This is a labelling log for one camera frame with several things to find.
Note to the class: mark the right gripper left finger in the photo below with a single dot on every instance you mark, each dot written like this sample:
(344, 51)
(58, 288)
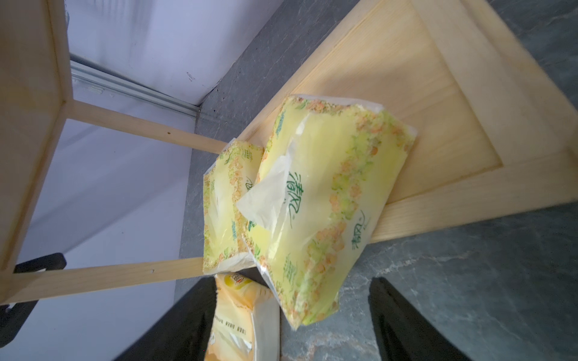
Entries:
(183, 332)

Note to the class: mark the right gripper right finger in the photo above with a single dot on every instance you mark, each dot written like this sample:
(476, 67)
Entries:
(403, 333)

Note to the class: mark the green tissue pack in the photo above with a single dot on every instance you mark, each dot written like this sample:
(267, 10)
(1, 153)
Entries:
(230, 177)
(327, 171)

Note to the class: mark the left orange tissue pack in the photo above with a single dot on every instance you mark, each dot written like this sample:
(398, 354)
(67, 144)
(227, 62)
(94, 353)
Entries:
(246, 324)

